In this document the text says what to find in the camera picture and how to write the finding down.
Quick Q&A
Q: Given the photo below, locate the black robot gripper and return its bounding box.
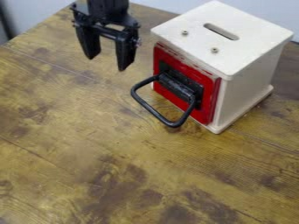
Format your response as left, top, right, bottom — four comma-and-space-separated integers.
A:
69, 0, 140, 71

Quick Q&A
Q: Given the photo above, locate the black metal drawer handle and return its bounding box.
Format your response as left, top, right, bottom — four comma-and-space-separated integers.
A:
131, 72, 204, 129

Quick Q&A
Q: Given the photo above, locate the red wooden drawer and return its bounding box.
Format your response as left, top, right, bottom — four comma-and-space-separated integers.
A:
153, 43, 220, 125

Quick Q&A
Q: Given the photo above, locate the white wooden box cabinet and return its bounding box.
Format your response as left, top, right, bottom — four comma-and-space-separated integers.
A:
152, 1, 294, 134

